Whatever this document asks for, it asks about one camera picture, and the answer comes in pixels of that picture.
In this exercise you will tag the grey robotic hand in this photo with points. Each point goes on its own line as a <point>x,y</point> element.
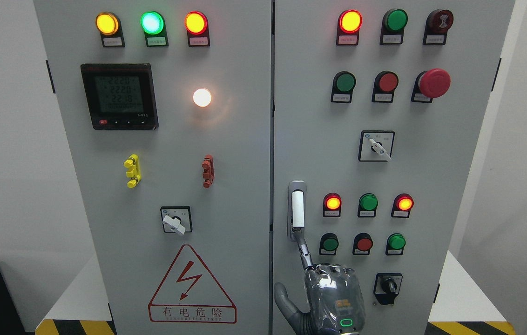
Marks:
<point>334,296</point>

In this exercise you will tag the silver door swing handle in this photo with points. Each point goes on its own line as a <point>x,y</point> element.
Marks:
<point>296,209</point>

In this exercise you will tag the grey right cabinet door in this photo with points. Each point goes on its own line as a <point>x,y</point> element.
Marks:
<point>317,141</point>

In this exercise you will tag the grey cabinet door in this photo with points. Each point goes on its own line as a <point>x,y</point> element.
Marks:
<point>231,218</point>
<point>317,141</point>

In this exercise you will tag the grey left cabinet door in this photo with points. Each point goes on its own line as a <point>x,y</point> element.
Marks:
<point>231,218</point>

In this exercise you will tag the green push button lower left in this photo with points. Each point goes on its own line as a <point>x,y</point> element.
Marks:
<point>328,244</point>

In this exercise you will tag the green push button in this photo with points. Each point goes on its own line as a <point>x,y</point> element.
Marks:
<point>343,85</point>
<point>328,244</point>
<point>395,245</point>

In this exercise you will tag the red push button lower middle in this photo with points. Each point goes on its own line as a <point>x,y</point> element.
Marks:
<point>362,244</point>

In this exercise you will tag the red push button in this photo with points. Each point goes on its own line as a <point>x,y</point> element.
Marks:
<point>384,87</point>
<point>362,244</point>

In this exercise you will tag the green push button lower right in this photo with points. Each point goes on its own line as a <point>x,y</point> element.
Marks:
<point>395,245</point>

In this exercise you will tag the red lit indicator lower left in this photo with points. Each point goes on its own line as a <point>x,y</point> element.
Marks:
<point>332,205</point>

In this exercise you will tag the red lit indicator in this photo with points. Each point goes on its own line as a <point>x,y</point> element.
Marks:
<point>332,205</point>
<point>402,206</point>

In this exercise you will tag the green indicator lower middle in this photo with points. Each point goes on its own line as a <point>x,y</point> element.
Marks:
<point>367,206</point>

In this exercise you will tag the red lit indicator lower right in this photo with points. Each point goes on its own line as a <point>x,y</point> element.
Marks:
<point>402,206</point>

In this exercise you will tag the white platform with hazard stripes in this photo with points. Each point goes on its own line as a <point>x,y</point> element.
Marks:
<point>461,308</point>

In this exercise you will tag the red electric hazard warning sticker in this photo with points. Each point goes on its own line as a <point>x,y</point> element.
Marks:
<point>189,292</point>

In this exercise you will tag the red terminal clip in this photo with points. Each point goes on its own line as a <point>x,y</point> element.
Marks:
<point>208,171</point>

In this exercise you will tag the green push button upper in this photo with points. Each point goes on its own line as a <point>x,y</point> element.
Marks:
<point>343,85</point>

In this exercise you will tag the red push button upper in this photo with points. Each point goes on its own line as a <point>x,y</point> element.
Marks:
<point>384,87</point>

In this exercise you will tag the red emergency stop mushroom button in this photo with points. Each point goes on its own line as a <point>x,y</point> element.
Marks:
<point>430,84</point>

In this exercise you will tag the white glowing indicator light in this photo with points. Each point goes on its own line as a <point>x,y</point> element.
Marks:
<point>202,97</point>

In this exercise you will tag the yellow terminal clip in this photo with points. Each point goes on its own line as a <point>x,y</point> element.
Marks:
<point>133,170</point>

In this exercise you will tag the green indicator light right top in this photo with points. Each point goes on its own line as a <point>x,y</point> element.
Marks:
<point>393,26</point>

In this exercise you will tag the dark red buzzer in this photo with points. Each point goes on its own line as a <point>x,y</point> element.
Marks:
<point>438,23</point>

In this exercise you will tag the black digital power meter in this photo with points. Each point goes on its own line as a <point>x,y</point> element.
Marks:
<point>120,96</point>

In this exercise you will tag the green lit indicator light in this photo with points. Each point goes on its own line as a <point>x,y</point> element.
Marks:
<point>154,28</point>

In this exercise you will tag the yellow indicator light top left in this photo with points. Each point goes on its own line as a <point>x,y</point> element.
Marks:
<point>109,26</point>

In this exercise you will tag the black rotary selector switch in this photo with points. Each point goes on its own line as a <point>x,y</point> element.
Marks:
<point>387,287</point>

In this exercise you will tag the white selector switch right upper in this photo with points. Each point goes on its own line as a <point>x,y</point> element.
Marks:
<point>376,145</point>

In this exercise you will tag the white selector switch left door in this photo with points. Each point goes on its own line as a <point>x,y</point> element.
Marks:
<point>176,219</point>

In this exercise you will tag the red-ring indicator light right top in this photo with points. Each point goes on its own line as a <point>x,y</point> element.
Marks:
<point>348,27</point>

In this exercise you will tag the red-ring indicator light left door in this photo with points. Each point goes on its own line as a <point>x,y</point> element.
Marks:
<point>197,27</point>

